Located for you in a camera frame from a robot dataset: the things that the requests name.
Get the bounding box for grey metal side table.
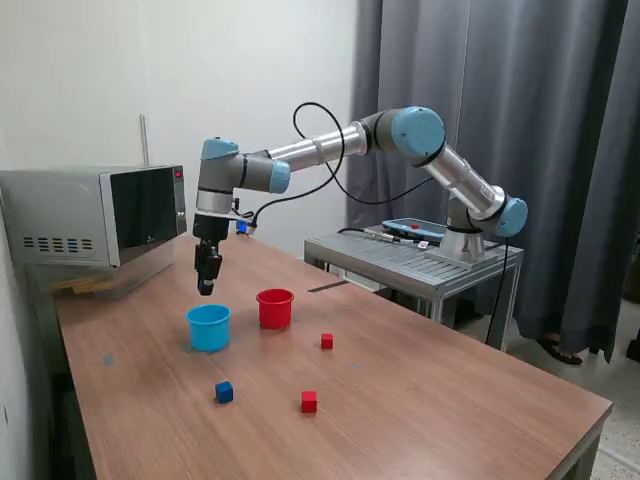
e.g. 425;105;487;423
303;230;525;351

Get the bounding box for blue plastic cup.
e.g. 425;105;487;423
186;303;233;354

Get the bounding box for silver microwave oven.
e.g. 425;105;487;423
0;163;189;269

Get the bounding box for blue teach pendant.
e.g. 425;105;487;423
382;217;446;240

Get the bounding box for red plastic cup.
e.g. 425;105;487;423
255;288;295;331

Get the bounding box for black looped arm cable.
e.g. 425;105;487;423
249;102;436;226

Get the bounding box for black pendant cable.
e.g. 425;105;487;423
336;226;426;246

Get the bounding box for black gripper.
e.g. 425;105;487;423
193;212;231;296

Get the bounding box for black sandal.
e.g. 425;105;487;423
537;334;584;366

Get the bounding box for wooden sticks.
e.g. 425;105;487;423
52;277;116;296

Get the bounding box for black tape strip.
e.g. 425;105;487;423
307;280;348;295

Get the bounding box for white wall pipe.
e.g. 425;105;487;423
138;113;151;166

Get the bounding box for black power cable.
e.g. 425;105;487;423
484;239;509;346

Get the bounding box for grey table leg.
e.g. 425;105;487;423
574;402;615;480

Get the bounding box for grey curtain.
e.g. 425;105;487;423
346;0;640;365

